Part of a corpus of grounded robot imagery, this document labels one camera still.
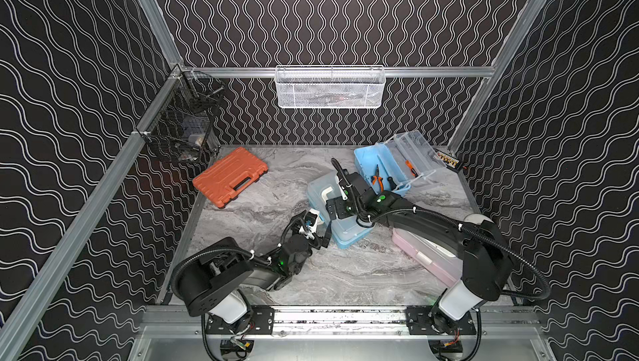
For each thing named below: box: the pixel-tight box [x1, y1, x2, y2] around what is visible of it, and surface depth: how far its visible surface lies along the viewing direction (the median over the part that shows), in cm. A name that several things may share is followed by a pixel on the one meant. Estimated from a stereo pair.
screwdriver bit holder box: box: [432, 148, 461, 174], surface depth 116 cm
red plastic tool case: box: [192, 146, 268, 209], surface depth 106 cm
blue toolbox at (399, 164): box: [353, 129, 447, 196], surface depth 109 cm
